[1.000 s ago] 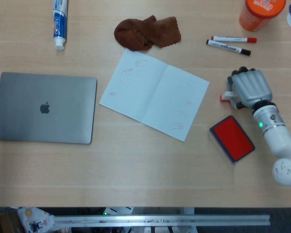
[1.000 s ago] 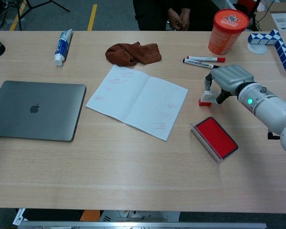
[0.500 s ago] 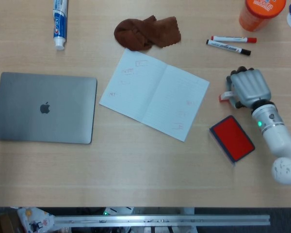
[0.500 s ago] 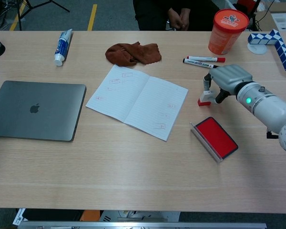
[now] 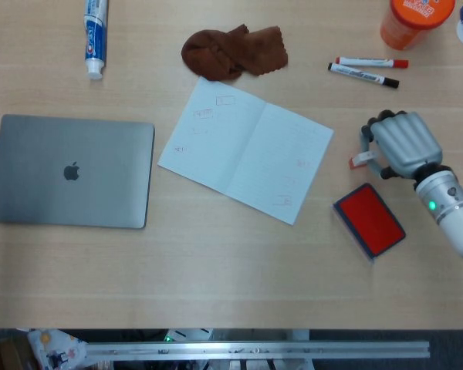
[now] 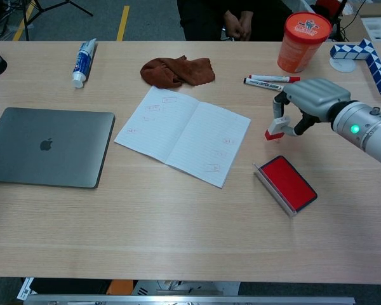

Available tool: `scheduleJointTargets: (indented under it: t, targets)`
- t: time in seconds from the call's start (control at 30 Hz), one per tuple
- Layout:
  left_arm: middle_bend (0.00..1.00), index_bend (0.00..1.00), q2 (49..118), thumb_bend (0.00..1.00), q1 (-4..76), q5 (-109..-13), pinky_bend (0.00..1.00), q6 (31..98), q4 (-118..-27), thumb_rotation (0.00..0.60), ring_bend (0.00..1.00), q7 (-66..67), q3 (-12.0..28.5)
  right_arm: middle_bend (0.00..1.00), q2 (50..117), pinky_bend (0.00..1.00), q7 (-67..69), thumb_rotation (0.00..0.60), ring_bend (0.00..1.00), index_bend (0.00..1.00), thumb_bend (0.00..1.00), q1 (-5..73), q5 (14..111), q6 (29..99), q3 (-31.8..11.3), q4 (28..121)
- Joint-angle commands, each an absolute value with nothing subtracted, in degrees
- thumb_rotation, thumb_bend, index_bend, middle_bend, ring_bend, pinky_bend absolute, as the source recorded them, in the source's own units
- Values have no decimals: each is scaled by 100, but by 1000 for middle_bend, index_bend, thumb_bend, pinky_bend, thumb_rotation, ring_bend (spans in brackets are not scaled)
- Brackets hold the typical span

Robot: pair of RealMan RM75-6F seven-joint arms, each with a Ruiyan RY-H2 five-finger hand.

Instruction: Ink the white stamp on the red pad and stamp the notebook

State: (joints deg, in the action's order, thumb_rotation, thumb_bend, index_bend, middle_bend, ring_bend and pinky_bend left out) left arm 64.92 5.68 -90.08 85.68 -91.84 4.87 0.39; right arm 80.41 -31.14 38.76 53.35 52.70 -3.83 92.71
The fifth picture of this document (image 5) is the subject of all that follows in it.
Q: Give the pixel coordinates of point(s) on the white printed paper sheet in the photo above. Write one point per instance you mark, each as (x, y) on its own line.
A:
(58, 347)

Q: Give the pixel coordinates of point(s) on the open lined notebook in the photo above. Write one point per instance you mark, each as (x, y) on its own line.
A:
(247, 150)

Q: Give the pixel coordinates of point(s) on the brown cardboard box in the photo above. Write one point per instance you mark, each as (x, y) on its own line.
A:
(4, 354)

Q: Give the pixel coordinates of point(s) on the white blue toothpaste tube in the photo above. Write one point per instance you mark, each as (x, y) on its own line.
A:
(95, 38)

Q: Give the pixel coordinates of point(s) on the grey closed laptop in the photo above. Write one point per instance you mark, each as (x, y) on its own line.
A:
(69, 173)

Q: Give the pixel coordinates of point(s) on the brown cloth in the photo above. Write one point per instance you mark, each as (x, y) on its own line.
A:
(231, 54)

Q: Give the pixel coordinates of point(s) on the black-capped marker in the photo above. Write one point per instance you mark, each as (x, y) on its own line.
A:
(362, 75)

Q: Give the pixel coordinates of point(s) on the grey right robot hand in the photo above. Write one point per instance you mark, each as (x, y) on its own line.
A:
(405, 142)

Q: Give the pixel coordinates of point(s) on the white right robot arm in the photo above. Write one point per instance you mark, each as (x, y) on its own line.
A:
(451, 204)

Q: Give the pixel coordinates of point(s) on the aluminium profile rail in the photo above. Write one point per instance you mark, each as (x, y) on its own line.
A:
(254, 350)

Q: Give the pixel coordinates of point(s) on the small red-white stamp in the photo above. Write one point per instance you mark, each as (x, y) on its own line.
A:
(360, 159)

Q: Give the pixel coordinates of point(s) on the red ink pad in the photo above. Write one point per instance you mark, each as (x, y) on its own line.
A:
(370, 219)

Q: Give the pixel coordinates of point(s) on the red-capped marker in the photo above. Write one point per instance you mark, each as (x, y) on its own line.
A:
(370, 61)

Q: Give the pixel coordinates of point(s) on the orange lidded canister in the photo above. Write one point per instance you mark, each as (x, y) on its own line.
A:
(409, 23)

